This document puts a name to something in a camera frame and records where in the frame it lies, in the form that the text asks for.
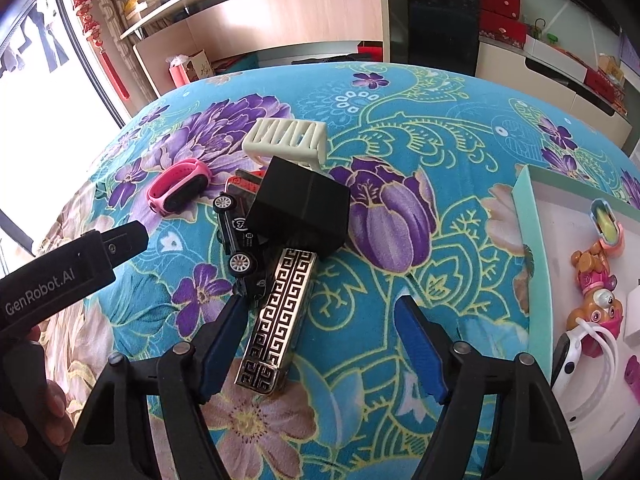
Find teal cardboard box lid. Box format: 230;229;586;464
512;164;640;480

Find white TV cabinet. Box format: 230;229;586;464
475;40;633;151

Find cream plastic slotted holder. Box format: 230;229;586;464
241;118;328;171

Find white smartwatch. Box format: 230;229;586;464
550;320;621;413

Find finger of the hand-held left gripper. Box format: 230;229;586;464
97;222;150;267

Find white charger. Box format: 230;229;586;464
622;287;640;342

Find floral printed blanket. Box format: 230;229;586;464
37;62;640;480

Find black charger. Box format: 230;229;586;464
247;156;351;261

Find red gift box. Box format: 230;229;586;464
479;10;528;51

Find small red paper bag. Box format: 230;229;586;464
169;55;193;88

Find white flat box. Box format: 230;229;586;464
522;35;598;83

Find wooden shelf unit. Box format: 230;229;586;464
120;0;391;98

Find brown paper bag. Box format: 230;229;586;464
185;50;216;81

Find small orange grey toy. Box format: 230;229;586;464
589;198;624;256

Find gold patterned lighter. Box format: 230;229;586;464
235;247;319;396

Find pink helmet pup figure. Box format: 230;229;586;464
566;287;626;356

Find person's left hand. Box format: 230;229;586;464
0;379;68;463

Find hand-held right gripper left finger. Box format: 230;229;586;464
59;294;249;480

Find dark hanging clothes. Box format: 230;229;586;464
0;0;68;78

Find patterned curtain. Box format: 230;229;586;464
82;0;151;106

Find black toy car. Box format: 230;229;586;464
212;191;273;306

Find pink goggles pup figure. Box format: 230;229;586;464
571;241;615;293

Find red flat box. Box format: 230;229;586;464
585;67;626;106

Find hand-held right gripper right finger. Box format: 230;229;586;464
393;296;583;480

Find pink smartwatch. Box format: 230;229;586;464
146;158;213;217

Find red hanging ornament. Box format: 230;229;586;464
66;0;128;98

